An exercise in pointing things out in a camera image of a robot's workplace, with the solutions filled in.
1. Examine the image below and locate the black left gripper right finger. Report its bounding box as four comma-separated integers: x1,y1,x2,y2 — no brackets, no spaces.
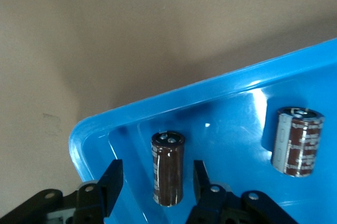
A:
185,159,298,224

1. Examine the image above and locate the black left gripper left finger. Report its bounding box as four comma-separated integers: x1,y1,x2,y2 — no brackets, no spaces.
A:
0,159,124,224

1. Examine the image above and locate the brown cylindrical capacitor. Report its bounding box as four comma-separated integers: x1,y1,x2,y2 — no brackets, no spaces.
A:
150,130,186,208

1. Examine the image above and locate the small black terminal block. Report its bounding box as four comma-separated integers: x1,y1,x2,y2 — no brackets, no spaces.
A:
271,106,325,178

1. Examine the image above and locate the blue plastic tray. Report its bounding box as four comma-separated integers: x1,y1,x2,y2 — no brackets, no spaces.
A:
68,37,337,224

